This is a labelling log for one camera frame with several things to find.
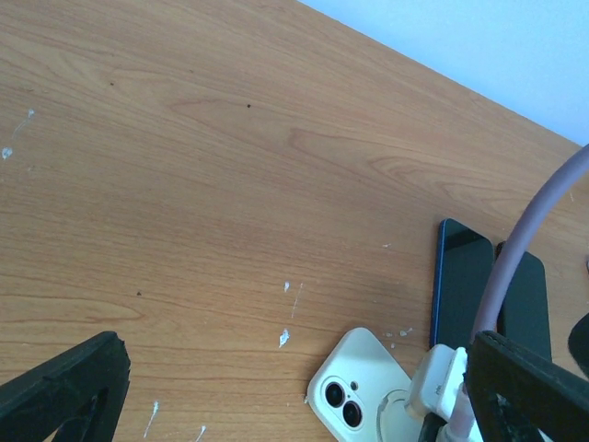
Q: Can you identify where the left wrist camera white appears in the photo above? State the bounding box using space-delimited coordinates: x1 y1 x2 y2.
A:
405 344 482 441

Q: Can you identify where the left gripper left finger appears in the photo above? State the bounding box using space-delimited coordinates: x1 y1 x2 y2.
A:
1 331 131 441

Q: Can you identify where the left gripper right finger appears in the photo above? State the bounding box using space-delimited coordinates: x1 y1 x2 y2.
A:
466 331 588 441

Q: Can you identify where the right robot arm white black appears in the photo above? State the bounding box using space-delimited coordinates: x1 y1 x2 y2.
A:
568 314 589 377

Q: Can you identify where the beige phone case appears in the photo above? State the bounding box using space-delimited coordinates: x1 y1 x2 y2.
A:
306 328 422 441

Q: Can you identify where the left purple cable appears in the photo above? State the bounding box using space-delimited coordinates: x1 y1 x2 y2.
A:
468 144 589 351

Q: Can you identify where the blue-edged black smartphone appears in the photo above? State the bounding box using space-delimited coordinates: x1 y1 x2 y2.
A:
429 218 494 349

